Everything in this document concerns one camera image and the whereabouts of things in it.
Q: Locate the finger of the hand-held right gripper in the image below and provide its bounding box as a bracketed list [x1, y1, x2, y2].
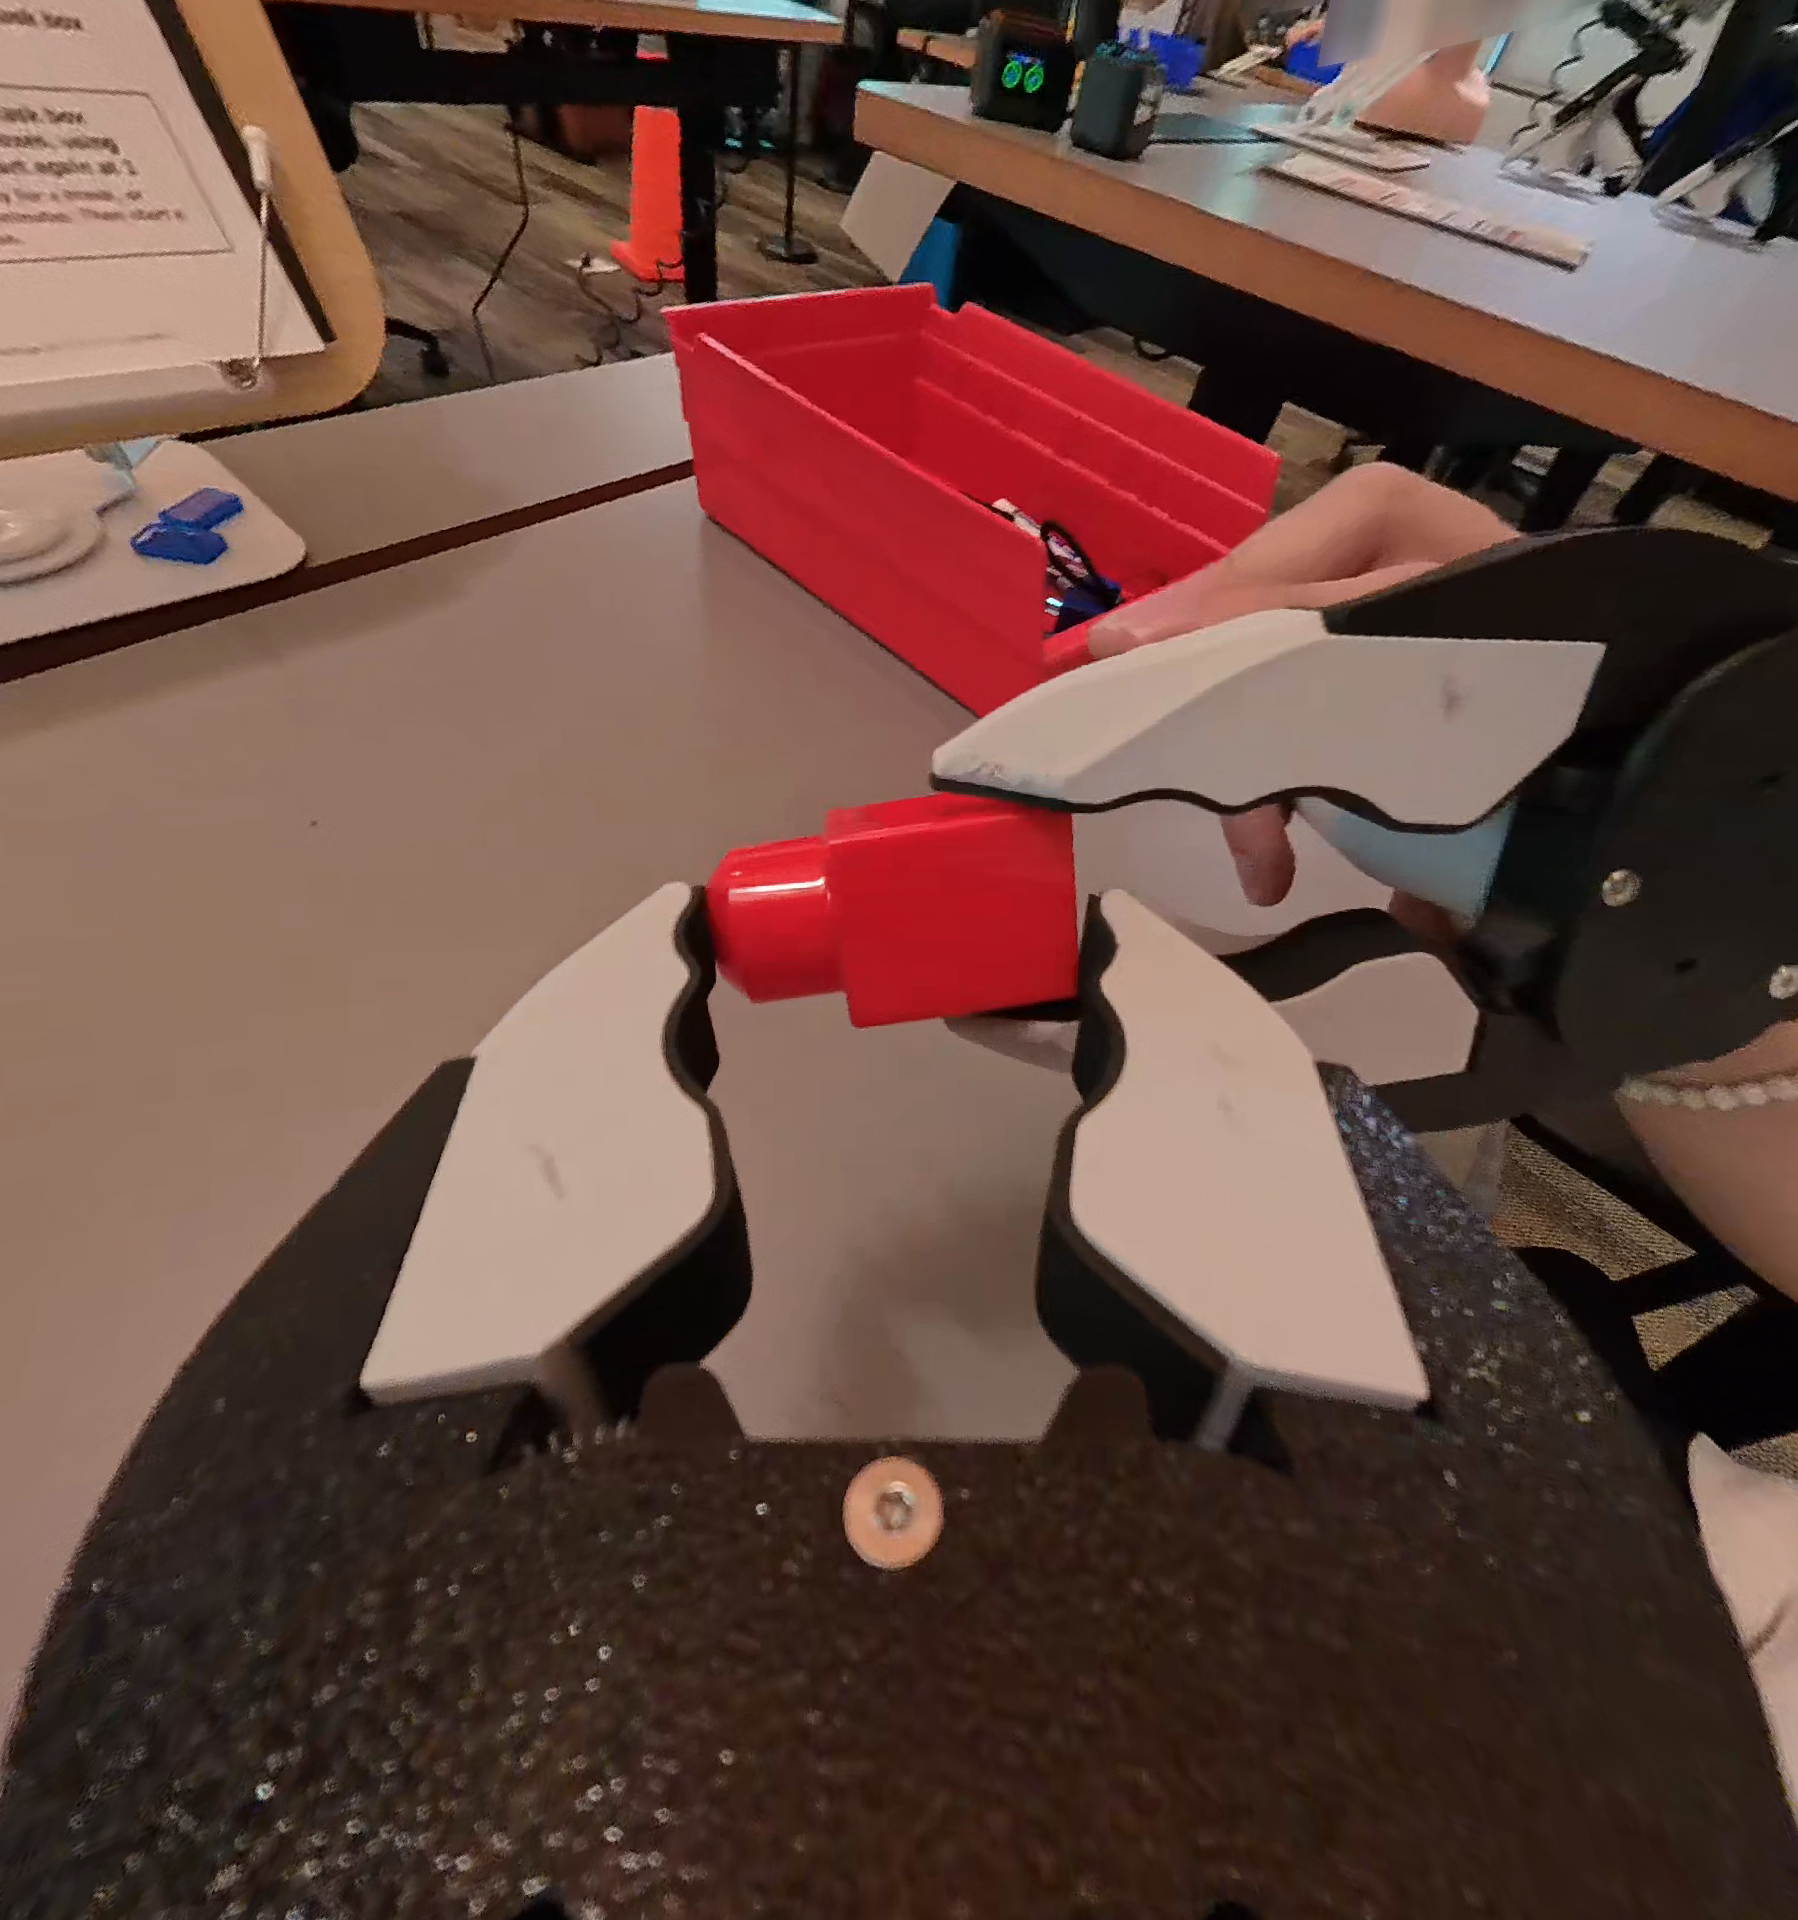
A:
[1074, 804, 1525, 938]
[929, 611, 1608, 836]

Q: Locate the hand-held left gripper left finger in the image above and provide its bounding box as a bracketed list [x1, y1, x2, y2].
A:
[359, 880, 757, 1435]

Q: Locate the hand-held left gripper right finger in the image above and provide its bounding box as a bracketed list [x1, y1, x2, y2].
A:
[1034, 890, 1432, 1457]

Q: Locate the red plastic block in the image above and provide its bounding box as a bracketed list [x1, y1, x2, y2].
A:
[705, 787, 1087, 1031]

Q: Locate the red plastic bin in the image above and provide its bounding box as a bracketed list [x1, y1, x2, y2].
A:
[664, 286, 1283, 721]

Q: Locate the person's right hand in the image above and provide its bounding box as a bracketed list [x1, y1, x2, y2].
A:
[1043, 460, 1521, 908]

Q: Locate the white paper strip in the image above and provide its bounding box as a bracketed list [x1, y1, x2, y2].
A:
[1259, 151, 1595, 273]

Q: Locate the pink pouch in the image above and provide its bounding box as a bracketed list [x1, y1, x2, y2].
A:
[1344, 32, 1507, 145]

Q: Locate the small black display device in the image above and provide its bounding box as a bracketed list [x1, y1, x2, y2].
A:
[968, 10, 1084, 130]

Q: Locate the small blue plastic piece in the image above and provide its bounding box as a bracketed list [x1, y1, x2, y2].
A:
[128, 486, 247, 566]

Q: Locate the orange traffic cone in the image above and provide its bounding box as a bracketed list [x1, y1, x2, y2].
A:
[614, 106, 689, 286]

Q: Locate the white round disc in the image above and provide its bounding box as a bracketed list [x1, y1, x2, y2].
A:
[0, 491, 106, 591]

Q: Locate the white pearl bracelet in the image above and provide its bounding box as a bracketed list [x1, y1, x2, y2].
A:
[1613, 1038, 1798, 1119]

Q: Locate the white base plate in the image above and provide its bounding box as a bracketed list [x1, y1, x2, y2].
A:
[0, 444, 307, 663]

